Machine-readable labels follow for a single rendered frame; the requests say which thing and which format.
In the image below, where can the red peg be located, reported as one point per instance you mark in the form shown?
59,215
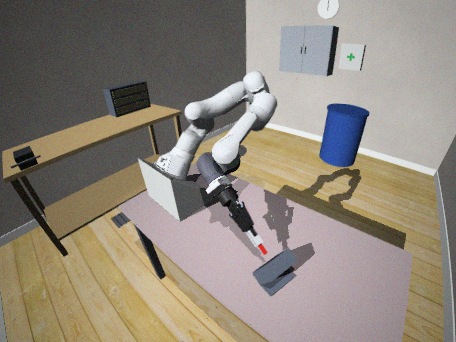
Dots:
262,249

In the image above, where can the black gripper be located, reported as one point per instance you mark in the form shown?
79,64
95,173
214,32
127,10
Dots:
228,197

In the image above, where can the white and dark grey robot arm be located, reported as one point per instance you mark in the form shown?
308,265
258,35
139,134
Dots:
224,158

